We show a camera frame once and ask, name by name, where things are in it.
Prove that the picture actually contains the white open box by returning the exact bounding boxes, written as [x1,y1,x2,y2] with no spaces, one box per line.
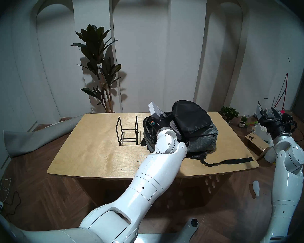
[255,123,274,142]

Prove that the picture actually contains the tangled floor cables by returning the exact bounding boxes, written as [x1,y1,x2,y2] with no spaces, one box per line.
[0,167,22,215]

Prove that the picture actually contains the white plastic bottle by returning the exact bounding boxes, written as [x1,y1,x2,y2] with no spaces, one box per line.
[252,181,261,198]

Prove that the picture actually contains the white bagged waste bin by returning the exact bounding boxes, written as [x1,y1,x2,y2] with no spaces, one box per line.
[264,146,277,163]

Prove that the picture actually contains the tall potted leafy plant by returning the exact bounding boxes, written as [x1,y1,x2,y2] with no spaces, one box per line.
[71,24,122,113]

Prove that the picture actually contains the black wire book stand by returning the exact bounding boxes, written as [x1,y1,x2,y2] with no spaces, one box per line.
[116,116,138,146]

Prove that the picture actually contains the white Discontent book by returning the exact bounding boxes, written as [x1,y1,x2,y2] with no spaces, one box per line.
[148,101,167,119]

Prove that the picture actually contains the small bushy potted plant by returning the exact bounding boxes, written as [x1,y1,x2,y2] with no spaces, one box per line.
[220,106,240,124]

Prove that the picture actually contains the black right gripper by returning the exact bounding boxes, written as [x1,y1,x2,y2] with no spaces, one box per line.
[256,101,295,134]

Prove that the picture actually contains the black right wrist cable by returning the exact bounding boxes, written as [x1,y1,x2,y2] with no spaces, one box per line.
[291,120,304,142]

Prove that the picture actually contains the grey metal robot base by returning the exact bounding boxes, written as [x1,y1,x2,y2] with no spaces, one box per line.
[136,218,200,243]

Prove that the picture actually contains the brown cardboard box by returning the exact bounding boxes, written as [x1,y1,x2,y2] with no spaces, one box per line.
[245,132,269,154]

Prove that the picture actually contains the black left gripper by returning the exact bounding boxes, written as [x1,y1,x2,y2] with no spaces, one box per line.
[149,113,177,131]

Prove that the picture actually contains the rolled grey carpet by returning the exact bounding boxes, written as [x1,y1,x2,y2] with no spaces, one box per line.
[3,113,91,158]

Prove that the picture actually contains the grey black backpack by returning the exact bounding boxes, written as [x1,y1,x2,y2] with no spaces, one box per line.
[141,100,254,167]

